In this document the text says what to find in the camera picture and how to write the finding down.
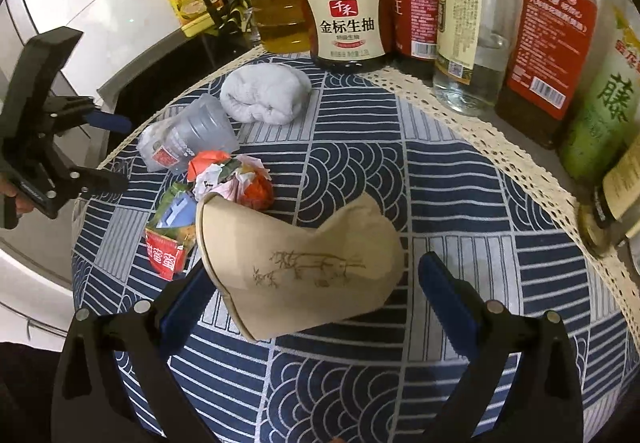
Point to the dark cloth with yellow stripes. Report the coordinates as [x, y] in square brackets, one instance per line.
[235, 18]

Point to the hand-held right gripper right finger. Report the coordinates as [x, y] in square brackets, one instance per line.
[445, 295]

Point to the blue patterned tablecloth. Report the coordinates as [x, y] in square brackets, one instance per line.
[350, 163]

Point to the red green snack packet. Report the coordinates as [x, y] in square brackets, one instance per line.
[167, 243]

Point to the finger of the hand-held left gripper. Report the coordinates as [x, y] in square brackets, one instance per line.
[107, 120]
[100, 182]

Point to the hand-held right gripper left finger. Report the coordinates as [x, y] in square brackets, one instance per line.
[187, 300]

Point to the beige paper bag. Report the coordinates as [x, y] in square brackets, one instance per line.
[310, 263]

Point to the small dark bottle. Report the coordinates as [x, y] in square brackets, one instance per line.
[620, 193]

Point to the white towel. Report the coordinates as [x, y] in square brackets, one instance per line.
[265, 93]

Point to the green label oil bottle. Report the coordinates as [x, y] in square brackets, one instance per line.
[600, 123]

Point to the clear bottle red label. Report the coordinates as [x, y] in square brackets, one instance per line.
[550, 38]

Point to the black kitchen sink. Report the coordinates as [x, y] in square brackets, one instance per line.
[165, 78]

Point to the clear bottle beige label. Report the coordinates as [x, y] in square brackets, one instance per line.
[460, 23]

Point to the crumpled red white wrapper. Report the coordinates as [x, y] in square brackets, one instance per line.
[250, 188]

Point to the crushed clear plastic bottle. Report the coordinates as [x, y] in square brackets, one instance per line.
[195, 133]

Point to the person's left hand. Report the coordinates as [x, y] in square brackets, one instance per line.
[20, 204]

